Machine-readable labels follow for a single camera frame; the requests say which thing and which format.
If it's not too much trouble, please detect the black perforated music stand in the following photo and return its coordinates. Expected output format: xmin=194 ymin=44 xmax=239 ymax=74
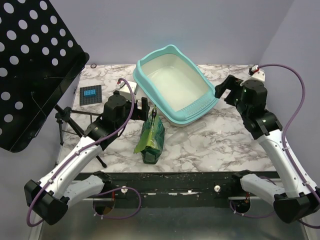
xmin=0 ymin=0 xmax=89 ymax=153

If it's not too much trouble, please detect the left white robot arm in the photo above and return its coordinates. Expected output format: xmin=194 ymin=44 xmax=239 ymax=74
xmin=24 ymin=91 xmax=150 ymax=227

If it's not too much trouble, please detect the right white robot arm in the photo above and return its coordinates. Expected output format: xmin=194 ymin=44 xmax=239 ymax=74
xmin=215 ymin=75 xmax=320 ymax=224

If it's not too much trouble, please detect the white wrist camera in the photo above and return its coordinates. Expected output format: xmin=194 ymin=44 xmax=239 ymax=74
xmin=248 ymin=65 xmax=266 ymax=82
xmin=117 ymin=79 xmax=138 ymax=101

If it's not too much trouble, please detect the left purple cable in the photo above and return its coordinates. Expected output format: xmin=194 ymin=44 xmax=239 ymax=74
xmin=26 ymin=78 xmax=137 ymax=227

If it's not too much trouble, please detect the clear plastic scoop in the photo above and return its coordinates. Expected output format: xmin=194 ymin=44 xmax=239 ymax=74
xmin=166 ymin=121 xmax=207 ymax=146

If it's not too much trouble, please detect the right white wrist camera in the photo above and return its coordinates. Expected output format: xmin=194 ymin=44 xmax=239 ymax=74
xmin=248 ymin=65 xmax=266 ymax=82

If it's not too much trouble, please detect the black bag clip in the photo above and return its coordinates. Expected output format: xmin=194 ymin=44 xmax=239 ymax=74
xmin=151 ymin=105 xmax=157 ymax=120

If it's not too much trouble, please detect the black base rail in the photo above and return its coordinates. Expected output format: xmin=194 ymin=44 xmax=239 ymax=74
xmin=72 ymin=171 xmax=286 ymax=208

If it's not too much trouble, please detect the blue lego brick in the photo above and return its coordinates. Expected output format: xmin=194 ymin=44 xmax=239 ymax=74
xmin=83 ymin=89 xmax=96 ymax=98

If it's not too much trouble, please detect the black stand tripod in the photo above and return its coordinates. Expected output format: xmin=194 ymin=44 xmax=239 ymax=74
xmin=54 ymin=104 xmax=99 ymax=146

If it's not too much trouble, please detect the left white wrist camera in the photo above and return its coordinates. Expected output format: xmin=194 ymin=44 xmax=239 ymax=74
xmin=117 ymin=79 xmax=138 ymax=101

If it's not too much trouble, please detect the dark grey lego baseplate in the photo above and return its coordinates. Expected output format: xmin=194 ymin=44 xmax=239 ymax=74
xmin=79 ymin=85 xmax=102 ymax=106

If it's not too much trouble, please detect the teal white litter box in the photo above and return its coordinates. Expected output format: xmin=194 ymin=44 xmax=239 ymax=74
xmin=133 ymin=44 xmax=219 ymax=127

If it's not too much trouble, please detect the green litter bag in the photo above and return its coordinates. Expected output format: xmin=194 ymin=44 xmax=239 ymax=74
xmin=133 ymin=110 xmax=165 ymax=165

